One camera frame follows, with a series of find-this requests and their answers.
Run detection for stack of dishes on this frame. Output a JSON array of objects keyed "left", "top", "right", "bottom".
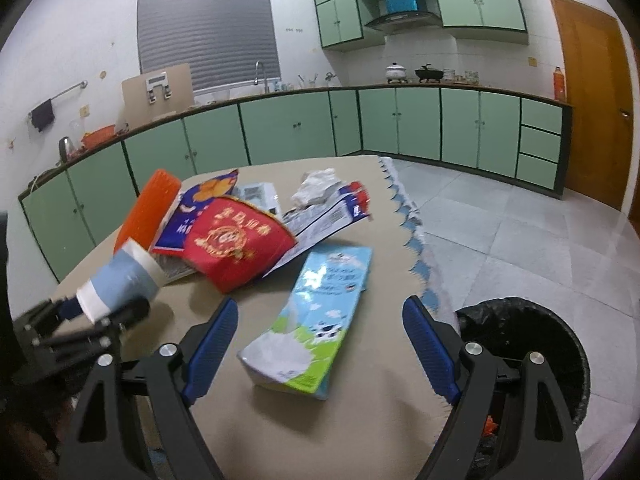
[{"left": 442, "top": 67, "right": 481, "bottom": 85}]

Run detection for wooden door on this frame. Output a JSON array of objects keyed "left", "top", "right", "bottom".
[{"left": 548, "top": 0, "right": 638, "bottom": 211}]

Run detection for grey printed plastic packet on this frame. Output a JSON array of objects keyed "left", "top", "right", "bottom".
[{"left": 235, "top": 180, "right": 281, "bottom": 221}]

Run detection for orange basin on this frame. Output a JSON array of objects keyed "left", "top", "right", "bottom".
[{"left": 81, "top": 126, "right": 117, "bottom": 150}]

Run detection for orange ribbed box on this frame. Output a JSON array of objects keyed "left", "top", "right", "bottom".
[{"left": 114, "top": 169, "right": 182, "bottom": 256}]

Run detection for metal towel rail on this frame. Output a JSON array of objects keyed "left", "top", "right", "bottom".
[{"left": 27, "top": 80, "right": 88, "bottom": 118}]

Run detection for cardboard box on counter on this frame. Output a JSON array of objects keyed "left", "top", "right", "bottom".
[{"left": 121, "top": 63, "right": 195, "bottom": 120}]

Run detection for green upper cabinets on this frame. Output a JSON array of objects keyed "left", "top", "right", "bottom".
[{"left": 311, "top": 0, "right": 530, "bottom": 52}]

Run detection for light blue milk carton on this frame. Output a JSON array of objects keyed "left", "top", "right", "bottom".
[{"left": 236, "top": 245, "right": 373, "bottom": 401}]

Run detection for trash bin with black bag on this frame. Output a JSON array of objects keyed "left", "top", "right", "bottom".
[{"left": 452, "top": 297, "right": 591, "bottom": 480}]

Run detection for grey window blind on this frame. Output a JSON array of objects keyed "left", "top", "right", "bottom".
[{"left": 136, "top": 0, "right": 282, "bottom": 92}]

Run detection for dark towel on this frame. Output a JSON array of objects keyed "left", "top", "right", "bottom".
[{"left": 30, "top": 100, "right": 56, "bottom": 132}]

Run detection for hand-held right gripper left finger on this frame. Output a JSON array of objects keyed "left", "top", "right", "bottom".
[{"left": 57, "top": 297, "right": 240, "bottom": 480}]

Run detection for silver green plastic packet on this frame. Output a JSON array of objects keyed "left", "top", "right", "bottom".
[{"left": 262, "top": 181, "right": 373, "bottom": 278}]

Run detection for blue snack packet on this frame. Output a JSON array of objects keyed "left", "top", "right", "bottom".
[{"left": 150, "top": 169, "right": 240, "bottom": 256}]

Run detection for red paper bowl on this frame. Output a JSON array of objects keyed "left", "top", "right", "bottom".
[{"left": 182, "top": 196, "right": 298, "bottom": 295}]

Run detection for green cabinets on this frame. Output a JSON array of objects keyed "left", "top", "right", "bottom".
[
  {"left": 17, "top": 85, "right": 573, "bottom": 283},
  {"left": 311, "top": 0, "right": 530, "bottom": 52}
]

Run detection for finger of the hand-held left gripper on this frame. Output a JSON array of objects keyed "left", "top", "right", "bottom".
[
  {"left": 14, "top": 299, "right": 81, "bottom": 341},
  {"left": 30, "top": 300, "right": 151, "bottom": 376}
]

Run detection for range hood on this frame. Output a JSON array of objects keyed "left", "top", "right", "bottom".
[{"left": 363, "top": 10, "right": 443, "bottom": 36}]

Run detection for crumpled white tissue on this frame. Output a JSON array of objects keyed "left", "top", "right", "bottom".
[{"left": 290, "top": 168, "right": 341, "bottom": 207}]

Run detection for green lower cabinets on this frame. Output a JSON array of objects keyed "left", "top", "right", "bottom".
[{"left": 17, "top": 85, "right": 573, "bottom": 283}]

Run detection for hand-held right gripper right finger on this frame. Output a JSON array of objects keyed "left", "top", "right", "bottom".
[{"left": 402, "top": 296, "right": 586, "bottom": 480}]

